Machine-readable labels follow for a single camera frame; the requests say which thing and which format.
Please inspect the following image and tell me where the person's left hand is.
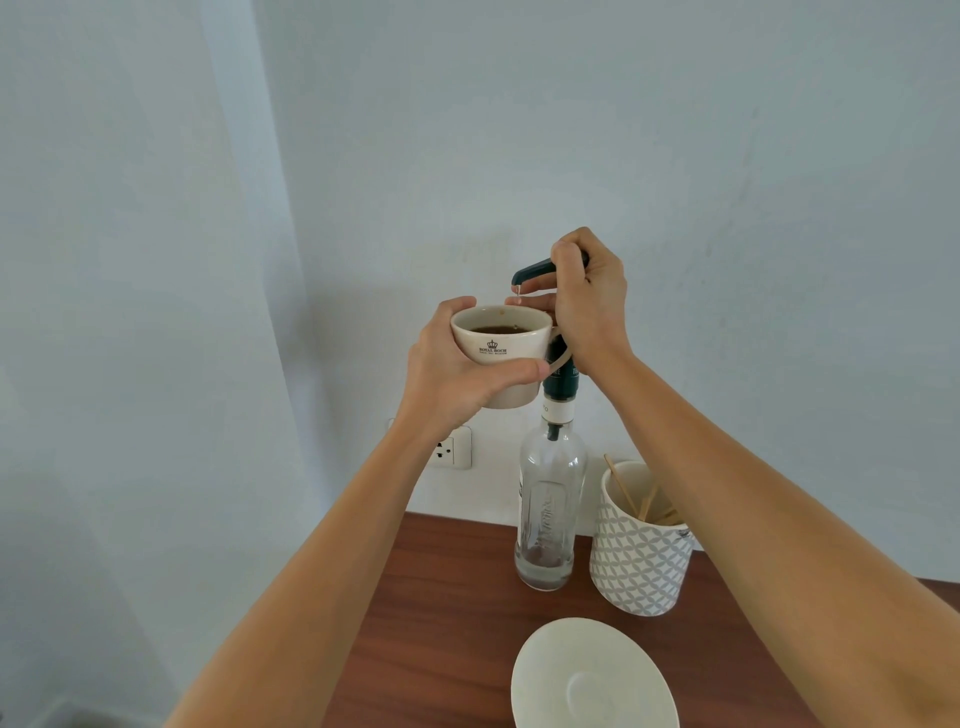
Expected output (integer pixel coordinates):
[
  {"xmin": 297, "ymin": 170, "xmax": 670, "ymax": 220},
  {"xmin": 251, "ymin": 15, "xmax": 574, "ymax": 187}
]
[{"xmin": 401, "ymin": 296, "xmax": 552, "ymax": 444}]

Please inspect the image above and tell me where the person's right hand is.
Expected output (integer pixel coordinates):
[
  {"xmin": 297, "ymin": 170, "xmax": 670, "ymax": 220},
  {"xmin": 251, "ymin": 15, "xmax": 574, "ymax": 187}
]
[{"xmin": 506, "ymin": 227, "xmax": 632, "ymax": 380}]

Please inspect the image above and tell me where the white ceramic cup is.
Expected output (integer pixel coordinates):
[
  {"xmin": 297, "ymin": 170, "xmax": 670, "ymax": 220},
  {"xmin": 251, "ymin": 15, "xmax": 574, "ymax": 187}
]
[{"xmin": 450, "ymin": 303, "xmax": 575, "ymax": 411}]

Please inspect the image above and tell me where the dark green pump dispenser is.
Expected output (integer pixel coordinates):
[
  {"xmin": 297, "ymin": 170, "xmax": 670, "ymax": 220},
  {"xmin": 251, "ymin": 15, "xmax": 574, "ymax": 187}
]
[{"xmin": 511, "ymin": 255, "xmax": 591, "ymax": 441}]

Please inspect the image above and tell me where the person's left forearm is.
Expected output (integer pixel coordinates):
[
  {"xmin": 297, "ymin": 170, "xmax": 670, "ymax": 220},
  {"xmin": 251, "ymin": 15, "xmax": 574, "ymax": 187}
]
[{"xmin": 165, "ymin": 408, "xmax": 481, "ymax": 728}]

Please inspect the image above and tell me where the person's right forearm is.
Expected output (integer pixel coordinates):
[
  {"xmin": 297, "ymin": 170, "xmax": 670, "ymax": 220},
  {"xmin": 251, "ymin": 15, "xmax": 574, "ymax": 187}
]
[{"xmin": 579, "ymin": 351, "xmax": 960, "ymax": 728}]

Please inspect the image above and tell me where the clear glass bottle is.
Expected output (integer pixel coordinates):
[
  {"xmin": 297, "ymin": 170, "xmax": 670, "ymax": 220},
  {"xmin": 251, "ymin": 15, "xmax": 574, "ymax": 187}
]
[{"xmin": 514, "ymin": 397, "xmax": 589, "ymax": 593}]

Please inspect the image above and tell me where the long wooden stir stick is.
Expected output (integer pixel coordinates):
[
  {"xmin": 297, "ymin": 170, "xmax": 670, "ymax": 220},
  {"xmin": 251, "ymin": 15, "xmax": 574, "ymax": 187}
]
[{"xmin": 603, "ymin": 453, "xmax": 640, "ymax": 520}]

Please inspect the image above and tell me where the white grey patterned container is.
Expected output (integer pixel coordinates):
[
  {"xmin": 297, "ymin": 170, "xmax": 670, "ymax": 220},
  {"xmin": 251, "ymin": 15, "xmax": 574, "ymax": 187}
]
[{"xmin": 589, "ymin": 459, "xmax": 695, "ymax": 618}]

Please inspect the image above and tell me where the white saucer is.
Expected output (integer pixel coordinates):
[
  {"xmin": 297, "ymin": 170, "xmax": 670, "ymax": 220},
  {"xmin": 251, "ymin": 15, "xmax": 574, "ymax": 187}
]
[{"xmin": 511, "ymin": 618, "xmax": 681, "ymax": 728}]

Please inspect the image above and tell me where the white wall socket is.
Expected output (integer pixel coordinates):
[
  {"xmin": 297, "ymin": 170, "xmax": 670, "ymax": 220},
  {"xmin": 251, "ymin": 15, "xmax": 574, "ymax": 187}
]
[{"xmin": 426, "ymin": 425, "xmax": 474, "ymax": 472}]

